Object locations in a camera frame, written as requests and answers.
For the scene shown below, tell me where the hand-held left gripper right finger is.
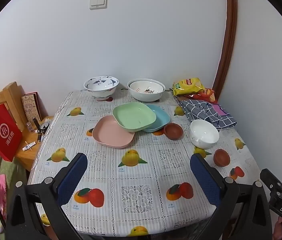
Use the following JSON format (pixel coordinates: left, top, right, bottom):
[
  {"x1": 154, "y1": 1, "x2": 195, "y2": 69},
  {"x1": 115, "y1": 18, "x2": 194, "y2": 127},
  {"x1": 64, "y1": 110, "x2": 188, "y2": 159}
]
[{"x1": 190, "y1": 153, "x2": 274, "y2": 240}]

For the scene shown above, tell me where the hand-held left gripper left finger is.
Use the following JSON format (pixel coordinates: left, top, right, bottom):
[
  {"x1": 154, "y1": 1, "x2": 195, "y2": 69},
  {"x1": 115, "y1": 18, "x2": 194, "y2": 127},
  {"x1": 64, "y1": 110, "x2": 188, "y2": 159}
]
[{"x1": 4, "y1": 152, "x2": 89, "y2": 240}]

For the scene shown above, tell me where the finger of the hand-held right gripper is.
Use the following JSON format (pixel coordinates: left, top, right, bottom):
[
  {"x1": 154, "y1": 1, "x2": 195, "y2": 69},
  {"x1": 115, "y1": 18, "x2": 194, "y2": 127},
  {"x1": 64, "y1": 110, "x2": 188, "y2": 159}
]
[{"x1": 260, "y1": 168, "x2": 282, "y2": 203}]

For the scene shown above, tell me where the small brown clay bowl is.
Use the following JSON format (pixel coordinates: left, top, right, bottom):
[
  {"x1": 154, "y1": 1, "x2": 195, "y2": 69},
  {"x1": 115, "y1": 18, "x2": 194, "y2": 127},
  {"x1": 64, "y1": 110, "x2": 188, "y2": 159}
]
[
  {"x1": 213, "y1": 149, "x2": 231, "y2": 167},
  {"x1": 163, "y1": 123, "x2": 183, "y2": 140}
]

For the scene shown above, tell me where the plain white bowl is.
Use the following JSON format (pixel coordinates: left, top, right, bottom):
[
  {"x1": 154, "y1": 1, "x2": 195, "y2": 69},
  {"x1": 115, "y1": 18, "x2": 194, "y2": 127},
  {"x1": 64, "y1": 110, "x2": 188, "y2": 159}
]
[{"x1": 190, "y1": 119, "x2": 220, "y2": 149}]

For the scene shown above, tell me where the pink square plate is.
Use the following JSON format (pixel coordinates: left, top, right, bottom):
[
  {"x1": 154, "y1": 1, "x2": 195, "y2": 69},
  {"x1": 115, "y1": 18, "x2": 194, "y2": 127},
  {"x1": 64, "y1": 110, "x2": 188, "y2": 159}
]
[{"x1": 92, "y1": 115, "x2": 135, "y2": 149}]

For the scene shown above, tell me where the stack of pastel plates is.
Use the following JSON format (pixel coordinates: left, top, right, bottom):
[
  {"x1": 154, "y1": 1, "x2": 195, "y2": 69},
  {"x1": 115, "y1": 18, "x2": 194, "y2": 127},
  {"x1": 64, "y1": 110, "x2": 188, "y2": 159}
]
[{"x1": 142, "y1": 104, "x2": 171, "y2": 133}]

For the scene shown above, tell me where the green square plate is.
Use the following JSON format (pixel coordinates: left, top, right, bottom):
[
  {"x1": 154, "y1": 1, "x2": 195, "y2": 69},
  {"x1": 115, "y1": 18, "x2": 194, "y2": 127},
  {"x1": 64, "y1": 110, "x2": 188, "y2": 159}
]
[{"x1": 112, "y1": 102, "x2": 157, "y2": 132}]

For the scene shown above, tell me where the person's right hand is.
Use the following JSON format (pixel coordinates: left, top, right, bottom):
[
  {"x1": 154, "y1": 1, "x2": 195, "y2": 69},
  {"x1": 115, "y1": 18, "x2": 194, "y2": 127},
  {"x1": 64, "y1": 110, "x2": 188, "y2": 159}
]
[{"x1": 272, "y1": 217, "x2": 282, "y2": 240}]

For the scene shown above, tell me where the wooden side table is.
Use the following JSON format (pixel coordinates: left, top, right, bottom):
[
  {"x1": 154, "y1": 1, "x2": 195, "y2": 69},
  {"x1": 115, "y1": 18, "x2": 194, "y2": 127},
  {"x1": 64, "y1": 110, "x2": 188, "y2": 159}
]
[{"x1": 13, "y1": 116, "x2": 55, "y2": 173}]

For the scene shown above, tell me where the small white tube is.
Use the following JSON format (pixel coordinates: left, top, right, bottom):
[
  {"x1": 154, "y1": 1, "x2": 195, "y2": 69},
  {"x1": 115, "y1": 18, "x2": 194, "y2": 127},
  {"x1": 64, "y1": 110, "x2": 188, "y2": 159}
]
[{"x1": 22, "y1": 142, "x2": 36, "y2": 152}]

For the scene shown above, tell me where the fruit print tablecloth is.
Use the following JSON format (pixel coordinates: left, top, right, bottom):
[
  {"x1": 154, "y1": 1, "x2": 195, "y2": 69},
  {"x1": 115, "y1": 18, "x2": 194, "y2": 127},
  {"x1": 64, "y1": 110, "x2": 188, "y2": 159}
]
[{"x1": 27, "y1": 89, "x2": 265, "y2": 238}]

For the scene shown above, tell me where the grey checked cloth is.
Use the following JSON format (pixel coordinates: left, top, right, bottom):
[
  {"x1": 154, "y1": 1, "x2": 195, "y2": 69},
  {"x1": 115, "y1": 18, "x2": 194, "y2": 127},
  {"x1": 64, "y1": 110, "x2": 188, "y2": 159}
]
[{"x1": 176, "y1": 99, "x2": 238, "y2": 130}]

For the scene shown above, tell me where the brown patterned box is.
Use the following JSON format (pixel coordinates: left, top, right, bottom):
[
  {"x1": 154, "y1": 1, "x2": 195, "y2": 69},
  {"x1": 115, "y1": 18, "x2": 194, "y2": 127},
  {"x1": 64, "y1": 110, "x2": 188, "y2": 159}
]
[{"x1": 21, "y1": 92, "x2": 42, "y2": 128}]

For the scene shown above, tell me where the red paper bag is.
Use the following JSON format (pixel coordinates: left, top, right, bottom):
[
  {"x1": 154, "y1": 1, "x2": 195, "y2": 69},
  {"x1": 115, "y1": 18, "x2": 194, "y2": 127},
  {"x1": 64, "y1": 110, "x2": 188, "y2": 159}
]
[{"x1": 0, "y1": 99, "x2": 23, "y2": 162}]

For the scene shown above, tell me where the red snack bag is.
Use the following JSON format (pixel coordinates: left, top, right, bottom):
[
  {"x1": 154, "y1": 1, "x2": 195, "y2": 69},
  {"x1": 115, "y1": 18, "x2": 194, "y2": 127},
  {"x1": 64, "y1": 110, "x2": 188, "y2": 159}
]
[{"x1": 185, "y1": 88, "x2": 218, "y2": 104}]

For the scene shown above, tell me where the yellow chips bag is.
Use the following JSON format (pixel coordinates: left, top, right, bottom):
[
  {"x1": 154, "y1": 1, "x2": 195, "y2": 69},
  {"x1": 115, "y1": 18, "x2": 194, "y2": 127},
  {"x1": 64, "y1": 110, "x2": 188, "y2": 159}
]
[{"x1": 172, "y1": 78, "x2": 206, "y2": 97}]

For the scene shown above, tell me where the blue fish pattern bowl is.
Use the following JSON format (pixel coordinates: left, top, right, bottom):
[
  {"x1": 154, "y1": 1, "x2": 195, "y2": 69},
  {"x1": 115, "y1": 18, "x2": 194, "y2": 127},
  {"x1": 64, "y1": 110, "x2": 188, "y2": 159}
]
[{"x1": 84, "y1": 75, "x2": 119, "y2": 100}]

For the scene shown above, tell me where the wooden chair back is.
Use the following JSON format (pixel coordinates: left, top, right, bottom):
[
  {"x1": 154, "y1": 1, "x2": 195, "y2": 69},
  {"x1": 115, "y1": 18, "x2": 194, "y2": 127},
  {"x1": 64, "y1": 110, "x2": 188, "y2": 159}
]
[{"x1": 0, "y1": 81, "x2": 27, "y2": 132}]

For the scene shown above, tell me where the large white printed bowl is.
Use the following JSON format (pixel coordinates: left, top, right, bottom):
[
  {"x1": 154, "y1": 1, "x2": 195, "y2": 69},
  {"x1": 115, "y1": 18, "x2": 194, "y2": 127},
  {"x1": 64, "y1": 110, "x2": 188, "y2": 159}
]
[{"x1": 127, "y1": 78, "x2": 166, "y2": 102}]

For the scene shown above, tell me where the brown wooden door frame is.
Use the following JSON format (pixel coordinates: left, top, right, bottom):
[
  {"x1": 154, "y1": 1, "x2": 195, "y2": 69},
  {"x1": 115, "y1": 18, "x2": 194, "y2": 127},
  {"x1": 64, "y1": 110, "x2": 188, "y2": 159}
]
[{"x1": 212, "y1": 0, "x2": 239, "y2": 103}]

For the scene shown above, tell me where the white light switch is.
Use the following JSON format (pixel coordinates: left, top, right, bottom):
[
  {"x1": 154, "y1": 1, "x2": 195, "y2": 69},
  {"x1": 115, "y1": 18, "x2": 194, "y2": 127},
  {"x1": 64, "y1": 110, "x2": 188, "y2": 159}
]
[{"x1": 89, "y1": 0, "x2": 108, "y2": 10}]

